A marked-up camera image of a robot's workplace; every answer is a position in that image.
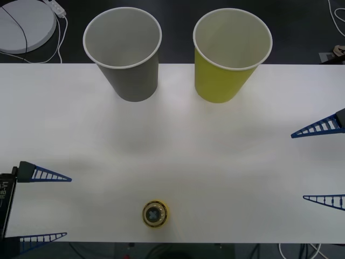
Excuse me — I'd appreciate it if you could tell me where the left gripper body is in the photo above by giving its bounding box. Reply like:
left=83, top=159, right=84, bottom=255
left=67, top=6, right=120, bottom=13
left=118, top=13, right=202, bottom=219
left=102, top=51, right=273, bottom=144
left=0, top=166, right=19, bottom=241

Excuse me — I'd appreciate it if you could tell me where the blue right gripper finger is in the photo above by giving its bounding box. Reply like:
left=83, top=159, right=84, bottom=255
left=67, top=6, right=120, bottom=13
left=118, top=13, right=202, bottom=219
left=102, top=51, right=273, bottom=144
left=291, top=107, right=345, bottom=139
left=302, top=194, right=345, bottom=211

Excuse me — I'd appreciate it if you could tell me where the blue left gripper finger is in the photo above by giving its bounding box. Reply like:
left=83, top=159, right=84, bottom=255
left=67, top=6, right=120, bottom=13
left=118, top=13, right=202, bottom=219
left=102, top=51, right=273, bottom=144
left=19, top=231, right=68, bottom=257
left=17, top=161, right=73, bottom=183

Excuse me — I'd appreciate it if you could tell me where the yellow bottle with black cap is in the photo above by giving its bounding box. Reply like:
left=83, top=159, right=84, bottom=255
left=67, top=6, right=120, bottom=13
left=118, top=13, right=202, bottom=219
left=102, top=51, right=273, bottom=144
left=141, top=199, right=171, bottom=230

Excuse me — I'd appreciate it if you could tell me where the grey floor socket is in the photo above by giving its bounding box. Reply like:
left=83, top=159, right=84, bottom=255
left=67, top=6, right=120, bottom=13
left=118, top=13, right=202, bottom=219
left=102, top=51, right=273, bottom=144
left=319, top=51, right=336, bottom=63

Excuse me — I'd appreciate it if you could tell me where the yellow-green plastic bin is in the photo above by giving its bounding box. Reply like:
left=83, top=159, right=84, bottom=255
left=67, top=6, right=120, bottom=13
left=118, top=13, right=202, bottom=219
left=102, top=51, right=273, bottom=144
left=192, top=7, right=273, bottom=104

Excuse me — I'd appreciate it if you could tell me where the grey plastic bin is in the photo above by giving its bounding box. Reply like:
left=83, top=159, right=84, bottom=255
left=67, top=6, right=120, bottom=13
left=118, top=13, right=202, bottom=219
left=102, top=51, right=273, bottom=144
left=82, top=7, right=163, bottom=103

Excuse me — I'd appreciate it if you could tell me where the white round disc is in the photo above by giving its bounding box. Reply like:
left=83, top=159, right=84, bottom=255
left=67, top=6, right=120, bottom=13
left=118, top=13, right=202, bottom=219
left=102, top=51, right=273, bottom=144
left=0, top=0, right=57, bottom=54

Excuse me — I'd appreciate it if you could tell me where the white power strip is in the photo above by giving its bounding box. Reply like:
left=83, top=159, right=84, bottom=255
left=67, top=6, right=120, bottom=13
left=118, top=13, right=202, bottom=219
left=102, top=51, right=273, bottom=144
left=44, top=0, right=67, bottom=18

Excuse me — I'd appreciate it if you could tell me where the white cable under table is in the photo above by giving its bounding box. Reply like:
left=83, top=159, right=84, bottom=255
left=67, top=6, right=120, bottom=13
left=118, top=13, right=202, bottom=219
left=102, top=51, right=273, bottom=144
left=278, top=242, right=327, bottom=259

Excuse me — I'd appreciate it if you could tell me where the white looped cable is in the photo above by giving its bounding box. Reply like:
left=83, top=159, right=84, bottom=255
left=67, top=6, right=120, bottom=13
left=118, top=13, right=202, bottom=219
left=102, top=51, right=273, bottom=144
left=328, top=0, right=345, bottom=36

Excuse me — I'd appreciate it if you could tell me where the white power strip cable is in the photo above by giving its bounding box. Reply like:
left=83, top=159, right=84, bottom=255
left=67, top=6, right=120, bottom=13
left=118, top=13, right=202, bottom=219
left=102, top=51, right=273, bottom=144
left=0, top=15, right=69, bottom=64

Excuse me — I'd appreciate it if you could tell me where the thin black cable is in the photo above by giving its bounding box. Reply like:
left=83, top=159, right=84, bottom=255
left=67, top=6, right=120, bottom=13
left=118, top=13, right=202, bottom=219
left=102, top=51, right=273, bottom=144
left=0, top=5, right=29, bottom=53

